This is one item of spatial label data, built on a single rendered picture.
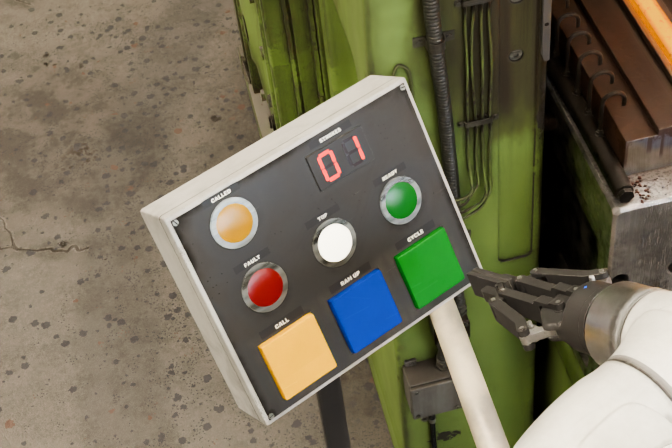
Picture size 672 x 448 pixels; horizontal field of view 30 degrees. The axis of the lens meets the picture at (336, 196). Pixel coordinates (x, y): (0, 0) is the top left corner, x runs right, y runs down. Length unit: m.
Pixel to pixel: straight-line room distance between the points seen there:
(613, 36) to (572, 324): 0.71
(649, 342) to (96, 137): 2.35
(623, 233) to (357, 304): 0.45
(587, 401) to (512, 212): 0.91
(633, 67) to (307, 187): 0.59
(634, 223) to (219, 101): 1.77
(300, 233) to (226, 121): 1.84
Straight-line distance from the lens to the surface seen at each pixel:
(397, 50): 1.68
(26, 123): 3.42
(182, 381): 2.73
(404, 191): 1.49
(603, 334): 1.22
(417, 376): 2.17
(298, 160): 1.42
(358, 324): 1.49
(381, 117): 1.47
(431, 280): 1.53
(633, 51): 1.85
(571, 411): 1.09
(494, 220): 1.97
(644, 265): 1.84
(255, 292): 1.42
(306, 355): 1.46
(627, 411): 1.08
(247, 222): 1.40
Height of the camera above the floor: 2.17
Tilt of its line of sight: 46 degrees down
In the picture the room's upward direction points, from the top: 8 degrees counter-clockwise
